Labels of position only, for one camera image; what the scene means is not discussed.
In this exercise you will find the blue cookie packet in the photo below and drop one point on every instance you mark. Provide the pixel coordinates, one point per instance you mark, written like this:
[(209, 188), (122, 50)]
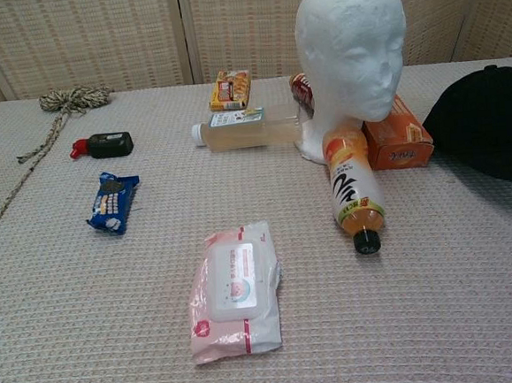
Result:
[(112, 203)]

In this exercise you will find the yellow snack box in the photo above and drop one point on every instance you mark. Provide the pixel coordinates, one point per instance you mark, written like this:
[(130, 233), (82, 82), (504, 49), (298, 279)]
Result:
[(229, 91)]

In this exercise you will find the black baseball cap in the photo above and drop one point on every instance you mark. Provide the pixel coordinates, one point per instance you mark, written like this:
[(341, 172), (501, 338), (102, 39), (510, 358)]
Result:
[(486, 129)]

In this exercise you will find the pale woven tablecloth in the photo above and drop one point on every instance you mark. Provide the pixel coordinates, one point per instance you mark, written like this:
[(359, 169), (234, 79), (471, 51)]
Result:
[(381, 314)]

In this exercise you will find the orange juice bottle black cap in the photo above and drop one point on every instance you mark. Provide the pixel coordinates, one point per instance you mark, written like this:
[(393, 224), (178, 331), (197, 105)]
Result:
[(355, 183)]

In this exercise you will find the black bottle with red cap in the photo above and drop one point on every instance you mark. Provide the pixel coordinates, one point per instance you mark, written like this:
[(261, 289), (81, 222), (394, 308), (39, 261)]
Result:
[(110, 145)]

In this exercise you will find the white foam mannequin head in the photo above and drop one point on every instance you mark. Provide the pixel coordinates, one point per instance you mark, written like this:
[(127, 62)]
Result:
[(351, 51)]

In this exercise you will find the orange cardboard box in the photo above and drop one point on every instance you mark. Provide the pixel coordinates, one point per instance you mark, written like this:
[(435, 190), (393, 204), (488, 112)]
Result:
[(398, 145)]

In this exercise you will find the clear bottle with white cap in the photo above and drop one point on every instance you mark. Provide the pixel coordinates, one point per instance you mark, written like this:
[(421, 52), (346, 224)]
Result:
[(247, 130)]

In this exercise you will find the pink wet wipes pack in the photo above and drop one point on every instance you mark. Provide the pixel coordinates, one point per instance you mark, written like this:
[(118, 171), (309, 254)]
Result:
[(235, 291)]

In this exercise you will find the woven folding screen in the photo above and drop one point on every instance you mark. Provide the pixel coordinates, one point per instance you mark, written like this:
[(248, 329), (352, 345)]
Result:
[(93, 35)]

